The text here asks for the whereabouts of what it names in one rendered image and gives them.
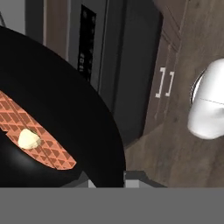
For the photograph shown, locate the pale yellow butter lump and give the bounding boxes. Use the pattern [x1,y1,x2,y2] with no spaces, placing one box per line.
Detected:
[17,128,42,151]

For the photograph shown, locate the brown waffle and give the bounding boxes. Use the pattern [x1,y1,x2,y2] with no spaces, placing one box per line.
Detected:
[0,90,78,171]

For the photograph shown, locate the white cupboard handle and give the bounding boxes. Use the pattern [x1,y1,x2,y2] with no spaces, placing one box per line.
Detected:
[155,66,166,99]
[164,71,176,97]

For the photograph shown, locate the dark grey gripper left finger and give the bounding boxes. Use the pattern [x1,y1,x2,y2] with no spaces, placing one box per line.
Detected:
[61,171,97,189]

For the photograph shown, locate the black bowl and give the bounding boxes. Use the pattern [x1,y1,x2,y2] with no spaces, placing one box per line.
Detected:
[0,25,127,189]

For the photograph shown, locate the brown wooden cupboard panel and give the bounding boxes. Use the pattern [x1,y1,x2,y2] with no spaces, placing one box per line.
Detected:
[43,0,70,60]

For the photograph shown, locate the brown wooden cupboard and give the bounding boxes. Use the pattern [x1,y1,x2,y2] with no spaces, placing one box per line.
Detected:
[142,0,191,138]

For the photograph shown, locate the white rounded object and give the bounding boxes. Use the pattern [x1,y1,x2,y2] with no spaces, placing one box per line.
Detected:
[186,58,224,140]

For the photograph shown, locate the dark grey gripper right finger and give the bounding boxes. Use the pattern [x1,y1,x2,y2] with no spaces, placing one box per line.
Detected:
[123,170,168,189]

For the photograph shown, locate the dark grey appliance with panel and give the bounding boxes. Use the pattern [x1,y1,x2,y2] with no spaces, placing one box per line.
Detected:
[67,0,164,146]

